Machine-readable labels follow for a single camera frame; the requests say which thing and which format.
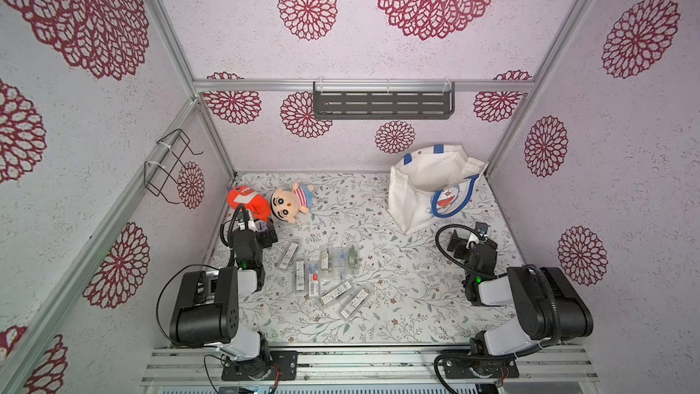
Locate clear compass set box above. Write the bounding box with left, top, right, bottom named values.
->
left=277, top=240, right=300, bottom=271
left=320, top=247, right=331, bottom=273

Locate clear compass box white label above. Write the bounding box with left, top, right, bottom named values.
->
left=295, top=258, right=306, bottom=292

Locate clear compass box red label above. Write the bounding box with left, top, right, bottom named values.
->
left=307, top=262, right=321, bottom=298

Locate white canvas tote bag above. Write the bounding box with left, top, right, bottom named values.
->
left=388, top=144, right=487, bottom=235

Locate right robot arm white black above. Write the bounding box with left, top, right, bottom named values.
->
left=435, top=224, right=594, bottom=363

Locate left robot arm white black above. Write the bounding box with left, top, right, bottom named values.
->
left=156, top=205, right=271, bottom=367

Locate clear compass box blue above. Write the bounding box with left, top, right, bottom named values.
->
left=331, top=246, right=347, bottom=281

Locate cartoon boy plush doll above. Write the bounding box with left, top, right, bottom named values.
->
left=270, top=182, right=317, bottom=224

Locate red plush toy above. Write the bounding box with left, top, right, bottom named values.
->
left=226, top=185, right=272, bottom=221

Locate black wire wall rack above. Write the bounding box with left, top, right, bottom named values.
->
left=142, top=129, right=206, bottom=210

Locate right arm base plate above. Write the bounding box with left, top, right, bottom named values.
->
left=439, top=350, right=521, bottom=379

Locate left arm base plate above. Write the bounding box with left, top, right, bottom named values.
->
left=222, top=350, right=299, bottom=381

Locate grey wall shelf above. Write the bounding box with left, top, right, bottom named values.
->
left=312, top=81, right=455, bottom=120

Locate aluminium front rail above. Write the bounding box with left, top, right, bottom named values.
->
left=139, top=344, right=599, bottom=389

